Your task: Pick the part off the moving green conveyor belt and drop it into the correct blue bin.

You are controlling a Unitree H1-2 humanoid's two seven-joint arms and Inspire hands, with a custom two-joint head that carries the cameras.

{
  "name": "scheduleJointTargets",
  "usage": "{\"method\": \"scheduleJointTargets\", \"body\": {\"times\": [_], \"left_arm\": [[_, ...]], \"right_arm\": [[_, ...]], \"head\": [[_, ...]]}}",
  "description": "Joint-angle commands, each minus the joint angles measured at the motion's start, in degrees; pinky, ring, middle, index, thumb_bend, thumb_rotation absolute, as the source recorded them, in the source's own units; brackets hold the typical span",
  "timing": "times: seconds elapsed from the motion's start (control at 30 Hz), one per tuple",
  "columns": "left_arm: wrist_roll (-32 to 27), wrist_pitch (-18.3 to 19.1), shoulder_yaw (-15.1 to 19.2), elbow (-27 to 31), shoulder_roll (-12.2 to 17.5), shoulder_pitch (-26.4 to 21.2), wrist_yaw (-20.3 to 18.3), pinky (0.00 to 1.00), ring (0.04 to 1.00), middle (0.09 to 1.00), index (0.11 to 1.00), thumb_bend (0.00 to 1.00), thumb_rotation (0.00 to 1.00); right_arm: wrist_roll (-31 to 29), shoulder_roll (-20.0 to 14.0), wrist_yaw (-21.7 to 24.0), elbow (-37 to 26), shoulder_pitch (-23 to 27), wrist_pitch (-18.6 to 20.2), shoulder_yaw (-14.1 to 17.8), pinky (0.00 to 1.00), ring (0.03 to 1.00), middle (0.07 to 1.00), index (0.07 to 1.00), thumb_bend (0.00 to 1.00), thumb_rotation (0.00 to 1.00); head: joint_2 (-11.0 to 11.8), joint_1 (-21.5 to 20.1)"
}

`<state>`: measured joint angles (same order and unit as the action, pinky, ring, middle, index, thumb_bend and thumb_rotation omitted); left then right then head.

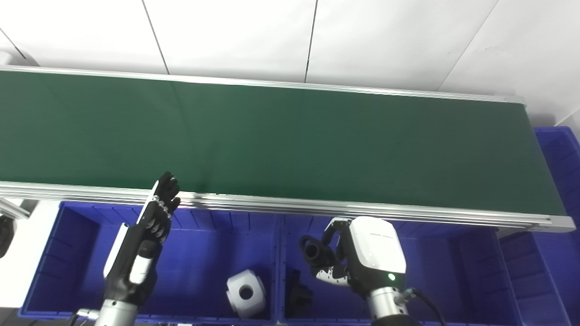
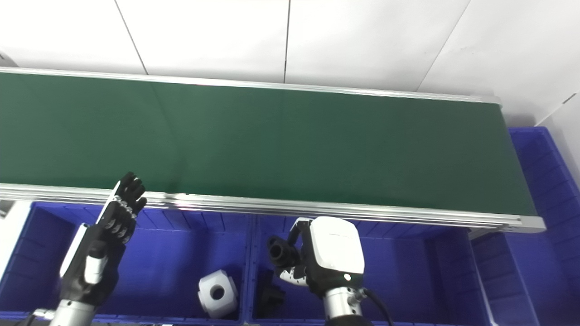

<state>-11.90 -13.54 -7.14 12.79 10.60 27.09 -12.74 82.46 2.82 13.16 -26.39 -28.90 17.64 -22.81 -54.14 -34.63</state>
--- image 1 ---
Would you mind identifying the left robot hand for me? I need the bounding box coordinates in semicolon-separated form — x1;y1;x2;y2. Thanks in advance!
103;171;182;305

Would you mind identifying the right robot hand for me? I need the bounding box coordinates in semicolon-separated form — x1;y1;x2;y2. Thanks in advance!
313;216;407;300

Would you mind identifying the black flange part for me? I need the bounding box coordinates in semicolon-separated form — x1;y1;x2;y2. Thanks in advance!
300;235;340;269

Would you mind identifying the green conveyor belt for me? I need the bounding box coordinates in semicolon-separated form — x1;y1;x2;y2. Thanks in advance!
0;65;576;234
0;71;567;216

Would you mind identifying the blue bin with black part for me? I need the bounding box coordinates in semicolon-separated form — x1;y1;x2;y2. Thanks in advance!
277;213;522;326

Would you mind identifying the blue bin with white part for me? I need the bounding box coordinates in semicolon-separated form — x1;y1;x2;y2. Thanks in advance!
18;201;280;323

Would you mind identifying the white block part with hole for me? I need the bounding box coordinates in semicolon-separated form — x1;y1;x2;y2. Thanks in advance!
226;269;267;318

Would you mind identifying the black object beside conveyor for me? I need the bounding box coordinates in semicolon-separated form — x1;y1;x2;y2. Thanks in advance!
0;215;15;259

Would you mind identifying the empty blue bin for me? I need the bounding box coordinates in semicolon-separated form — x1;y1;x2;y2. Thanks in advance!
498;126;580;326

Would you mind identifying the aluminium support strut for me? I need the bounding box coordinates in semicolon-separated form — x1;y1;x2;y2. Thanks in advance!
0;198;30;221

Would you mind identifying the left wrist cable plug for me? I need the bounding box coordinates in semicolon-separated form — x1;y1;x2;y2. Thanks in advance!
68;308;101;326

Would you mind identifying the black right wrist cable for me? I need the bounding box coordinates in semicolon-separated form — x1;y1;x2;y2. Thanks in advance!
401;288;448;326

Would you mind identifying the black bracket part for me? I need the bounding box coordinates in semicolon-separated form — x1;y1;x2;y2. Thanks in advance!
286;269;314;318

